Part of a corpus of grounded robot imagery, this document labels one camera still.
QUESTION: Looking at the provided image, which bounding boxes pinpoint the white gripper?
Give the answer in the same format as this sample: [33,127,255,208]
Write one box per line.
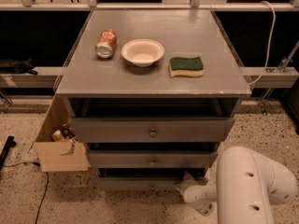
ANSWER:
[175,171,206,194]

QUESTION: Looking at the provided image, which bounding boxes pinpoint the grey bottom drawer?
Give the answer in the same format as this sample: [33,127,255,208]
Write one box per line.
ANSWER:
[98,168,207,191]

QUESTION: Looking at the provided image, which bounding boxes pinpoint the grey drawer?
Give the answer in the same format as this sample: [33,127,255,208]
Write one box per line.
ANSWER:
[98,168,207,191]
[69,118,235,143]
[89,150,218,168]

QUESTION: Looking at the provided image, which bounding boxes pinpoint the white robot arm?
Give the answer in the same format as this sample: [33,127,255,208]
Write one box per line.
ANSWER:
[176,147,298,224]

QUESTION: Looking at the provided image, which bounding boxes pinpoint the grey middle drawer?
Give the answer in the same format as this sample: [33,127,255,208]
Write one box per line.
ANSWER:
[89,150,218,168]

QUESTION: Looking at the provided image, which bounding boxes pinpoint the grey drawer cabinet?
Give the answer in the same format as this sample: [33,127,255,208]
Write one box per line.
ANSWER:
[55,8,252,189]

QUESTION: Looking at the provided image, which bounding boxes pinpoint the grey top drawer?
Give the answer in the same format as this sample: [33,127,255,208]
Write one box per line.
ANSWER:
[69,118,235,143]

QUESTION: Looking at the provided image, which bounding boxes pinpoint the green yellow sponge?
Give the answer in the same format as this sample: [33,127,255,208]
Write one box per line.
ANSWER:
[169,56,205,77]

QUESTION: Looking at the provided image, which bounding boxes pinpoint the snack packets in box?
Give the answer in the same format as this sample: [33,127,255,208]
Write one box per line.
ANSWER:
[51,123,76,142]

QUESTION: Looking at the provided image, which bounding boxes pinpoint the cardboard box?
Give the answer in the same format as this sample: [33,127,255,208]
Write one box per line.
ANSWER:
[34,96,89,172]

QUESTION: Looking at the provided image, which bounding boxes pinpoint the white paper bowl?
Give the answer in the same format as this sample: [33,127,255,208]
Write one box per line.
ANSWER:
[121,39,164,67]

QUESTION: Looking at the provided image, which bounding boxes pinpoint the orange soda can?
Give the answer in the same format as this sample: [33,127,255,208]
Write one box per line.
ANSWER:
[95,29,118,59]

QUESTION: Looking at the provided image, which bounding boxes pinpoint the black pole on floor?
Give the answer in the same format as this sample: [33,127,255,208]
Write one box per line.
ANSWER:
[0,135,17,171]

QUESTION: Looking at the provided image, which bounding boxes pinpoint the black floor cable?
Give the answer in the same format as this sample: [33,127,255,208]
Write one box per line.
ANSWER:
[2,161,50,224]

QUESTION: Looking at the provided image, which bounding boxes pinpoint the white cable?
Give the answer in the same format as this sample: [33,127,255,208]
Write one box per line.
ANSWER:
[248,0,278,87]

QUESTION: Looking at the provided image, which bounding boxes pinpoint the black object on rail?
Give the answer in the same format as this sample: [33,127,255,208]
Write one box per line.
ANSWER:
[0,59,38,75]

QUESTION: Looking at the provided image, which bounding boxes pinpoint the metal frame rail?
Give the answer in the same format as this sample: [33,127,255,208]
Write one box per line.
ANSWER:
[0,0,299,11]

